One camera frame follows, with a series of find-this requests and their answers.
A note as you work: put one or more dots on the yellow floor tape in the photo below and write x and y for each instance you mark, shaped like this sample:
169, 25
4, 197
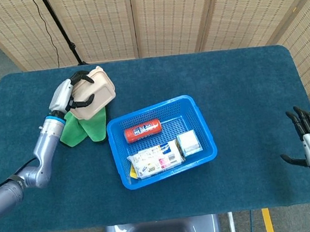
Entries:
268, 223

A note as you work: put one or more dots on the blue plastic basket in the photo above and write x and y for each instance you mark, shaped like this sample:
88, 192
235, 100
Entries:
200, 122

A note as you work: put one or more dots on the white table leg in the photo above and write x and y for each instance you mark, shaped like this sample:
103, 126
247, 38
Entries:
232, 226

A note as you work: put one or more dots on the bamboo folding screen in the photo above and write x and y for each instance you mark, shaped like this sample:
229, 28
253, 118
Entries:
99, 21

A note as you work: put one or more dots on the orange drink can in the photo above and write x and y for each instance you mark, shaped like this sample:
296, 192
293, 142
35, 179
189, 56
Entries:
142, 131

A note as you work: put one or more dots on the white snack packet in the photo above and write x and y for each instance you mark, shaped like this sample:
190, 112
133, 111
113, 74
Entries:
154, 159

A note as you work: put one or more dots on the beige food container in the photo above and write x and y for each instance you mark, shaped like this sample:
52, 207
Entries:
97, 97

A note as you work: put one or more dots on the black tripod stand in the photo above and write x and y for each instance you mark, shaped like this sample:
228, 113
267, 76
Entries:
59, 26

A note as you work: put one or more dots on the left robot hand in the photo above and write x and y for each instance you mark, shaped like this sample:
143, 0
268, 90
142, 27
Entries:
60, 96

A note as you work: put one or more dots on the teal table mat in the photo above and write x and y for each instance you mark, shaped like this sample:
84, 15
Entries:
224, 85

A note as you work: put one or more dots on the green microfibre cloth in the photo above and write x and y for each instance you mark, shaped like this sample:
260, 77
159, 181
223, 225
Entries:
75, 130

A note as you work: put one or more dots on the small blue box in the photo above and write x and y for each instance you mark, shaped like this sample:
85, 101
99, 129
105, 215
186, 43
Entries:
189, 143

